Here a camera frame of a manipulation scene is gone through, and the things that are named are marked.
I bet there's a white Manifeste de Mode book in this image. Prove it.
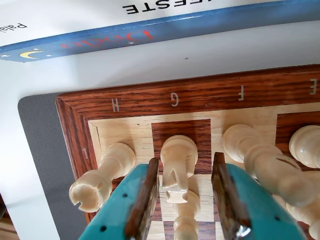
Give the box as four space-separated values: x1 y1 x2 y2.
0 0 320 49

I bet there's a white wooden pawn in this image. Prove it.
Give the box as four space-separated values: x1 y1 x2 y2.
173 191 202 240
284 198 320 237

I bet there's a blue spine book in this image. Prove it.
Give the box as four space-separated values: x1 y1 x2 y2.
0 6 320 63

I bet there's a white wooden rook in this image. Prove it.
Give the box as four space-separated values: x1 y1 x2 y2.
68 142 137 213

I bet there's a white wooden knight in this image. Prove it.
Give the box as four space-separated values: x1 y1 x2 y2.
159 134 200 204

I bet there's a white wooden bishop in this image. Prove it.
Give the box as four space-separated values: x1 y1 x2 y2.
222 124 317 208

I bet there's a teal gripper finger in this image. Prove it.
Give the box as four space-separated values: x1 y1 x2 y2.
211 151 307 240
78 157 160 240

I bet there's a grey fabric mat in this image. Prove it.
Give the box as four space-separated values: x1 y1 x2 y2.
17 91 89 240

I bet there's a white wooden king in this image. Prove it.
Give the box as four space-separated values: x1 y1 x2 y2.
288 124 320 169

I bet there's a wooden folding chessboard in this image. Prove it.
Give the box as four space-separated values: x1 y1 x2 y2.
55 64 320 240

